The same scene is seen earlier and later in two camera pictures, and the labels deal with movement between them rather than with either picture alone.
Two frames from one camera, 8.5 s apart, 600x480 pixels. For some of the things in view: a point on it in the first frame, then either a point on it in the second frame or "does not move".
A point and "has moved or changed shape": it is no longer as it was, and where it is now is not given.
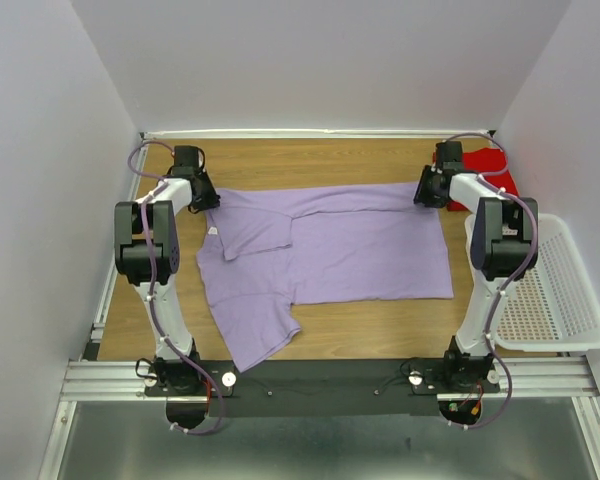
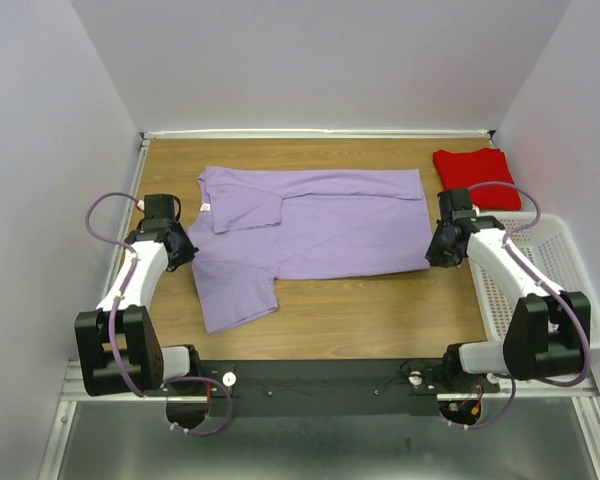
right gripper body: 425,190 -> 439,252
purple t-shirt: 264,250 has moved or changed shape
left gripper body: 208,195 -> 186,247
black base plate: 281,387 does not move
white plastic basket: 556,306 does not move
